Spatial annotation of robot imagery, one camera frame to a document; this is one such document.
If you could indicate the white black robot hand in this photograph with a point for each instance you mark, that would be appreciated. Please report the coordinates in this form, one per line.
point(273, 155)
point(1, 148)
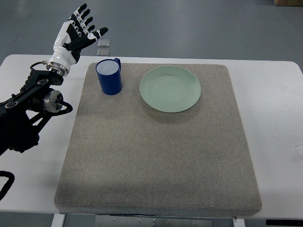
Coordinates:
point(76, 34)

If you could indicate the blue mug white inside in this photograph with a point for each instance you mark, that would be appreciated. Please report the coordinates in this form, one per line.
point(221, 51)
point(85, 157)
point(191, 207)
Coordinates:
point(109, 75)

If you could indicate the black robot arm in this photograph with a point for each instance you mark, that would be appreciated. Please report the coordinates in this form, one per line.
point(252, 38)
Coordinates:
point(26, 113)

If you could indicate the upper floor socket plate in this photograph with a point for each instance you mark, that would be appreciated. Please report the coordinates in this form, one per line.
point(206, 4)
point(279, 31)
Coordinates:
point(104, 43)

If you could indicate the floor socket plate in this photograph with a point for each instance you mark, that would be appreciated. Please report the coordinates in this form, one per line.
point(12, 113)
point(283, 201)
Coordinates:
point(104, 43)
point(103, 52)

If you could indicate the lower floor socket plate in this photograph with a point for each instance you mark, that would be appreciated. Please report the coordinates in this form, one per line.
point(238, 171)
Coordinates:
point(103, 52)

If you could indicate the light green plate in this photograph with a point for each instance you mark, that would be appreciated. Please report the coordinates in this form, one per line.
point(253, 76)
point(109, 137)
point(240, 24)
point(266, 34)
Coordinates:
point(170, 89)

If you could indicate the grey felt mat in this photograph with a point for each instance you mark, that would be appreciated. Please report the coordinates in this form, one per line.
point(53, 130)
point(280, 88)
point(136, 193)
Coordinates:
point(125, 157)

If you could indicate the cardboard box corner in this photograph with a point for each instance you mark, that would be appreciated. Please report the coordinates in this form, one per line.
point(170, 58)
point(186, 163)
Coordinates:
point(288, 3)

